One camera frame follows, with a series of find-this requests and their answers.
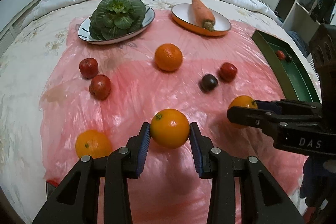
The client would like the yellow orange with stem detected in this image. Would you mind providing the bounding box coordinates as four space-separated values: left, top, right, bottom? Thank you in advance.
228 95 258 109

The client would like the dark plum front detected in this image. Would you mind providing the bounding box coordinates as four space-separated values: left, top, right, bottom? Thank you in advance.
285 55 292 63

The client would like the dark plum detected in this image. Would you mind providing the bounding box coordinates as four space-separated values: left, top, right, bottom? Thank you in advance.
199 74 218 93
285 55 292 63

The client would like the dark plum back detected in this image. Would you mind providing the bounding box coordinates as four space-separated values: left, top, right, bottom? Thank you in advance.
199 74 218 93

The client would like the small red fruit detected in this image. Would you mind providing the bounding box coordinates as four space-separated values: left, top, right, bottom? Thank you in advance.
79 58 98 79
89 75 111 101

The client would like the large tangerine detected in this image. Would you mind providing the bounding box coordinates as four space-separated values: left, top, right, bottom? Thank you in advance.
154 43 183 72

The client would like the green tray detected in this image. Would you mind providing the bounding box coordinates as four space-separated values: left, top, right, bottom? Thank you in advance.
252 30 320 102

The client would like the blue folded towel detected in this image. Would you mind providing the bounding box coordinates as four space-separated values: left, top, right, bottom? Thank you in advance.
287 31 310 57

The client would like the pink plastic sheet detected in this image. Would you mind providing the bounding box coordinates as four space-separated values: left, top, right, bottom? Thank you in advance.
39 9 308 224

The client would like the carrot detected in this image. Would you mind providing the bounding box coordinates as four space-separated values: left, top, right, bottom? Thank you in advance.
191 0 215 31

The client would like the orange rimmed plate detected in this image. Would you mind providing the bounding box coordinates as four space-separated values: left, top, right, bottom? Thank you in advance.
171 3 231 37

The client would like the floral bed sheet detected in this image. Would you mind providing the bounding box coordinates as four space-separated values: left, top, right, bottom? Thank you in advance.
0 0 316 224

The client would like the white patterned plate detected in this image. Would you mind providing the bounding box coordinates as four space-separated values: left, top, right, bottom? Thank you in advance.
77 6 155 46

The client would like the green leafy cabbage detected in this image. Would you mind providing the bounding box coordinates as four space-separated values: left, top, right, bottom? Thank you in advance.
89 0 146 40

